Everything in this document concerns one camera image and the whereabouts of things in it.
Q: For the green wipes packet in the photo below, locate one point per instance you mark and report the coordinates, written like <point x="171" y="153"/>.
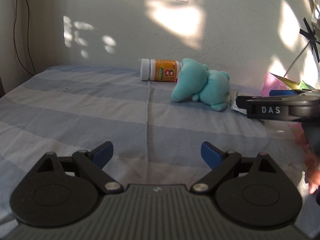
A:
<point x="306" y="85"/>

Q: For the striped bed sheet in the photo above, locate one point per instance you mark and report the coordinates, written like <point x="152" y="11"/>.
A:
<point x="75" y="110"/>

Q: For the orange vitamin bottle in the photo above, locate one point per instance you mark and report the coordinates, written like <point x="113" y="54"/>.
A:
<point x="162" y="71"/>

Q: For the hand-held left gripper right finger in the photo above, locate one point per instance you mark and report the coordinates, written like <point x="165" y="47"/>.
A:
<point x="211" y="155"/>

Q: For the teal plush toy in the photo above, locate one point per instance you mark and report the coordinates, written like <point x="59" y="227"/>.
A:
<point x="200" y="85"/>

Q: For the silver foil packet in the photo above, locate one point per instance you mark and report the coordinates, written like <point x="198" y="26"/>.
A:
<point x="233" y="102"/>

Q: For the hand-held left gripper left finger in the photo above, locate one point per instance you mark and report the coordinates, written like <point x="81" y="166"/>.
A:
<point x="101" y="155"/>

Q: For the person's right hand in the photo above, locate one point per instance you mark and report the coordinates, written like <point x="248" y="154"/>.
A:
<point x="312" y="170"/>

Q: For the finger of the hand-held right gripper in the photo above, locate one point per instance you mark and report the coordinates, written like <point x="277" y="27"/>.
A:
<point x="242" y="103"/>
<point x="280" y="93"/>

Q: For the black tape cross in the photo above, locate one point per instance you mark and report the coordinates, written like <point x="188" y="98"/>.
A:
<point x="312" y="36"/>

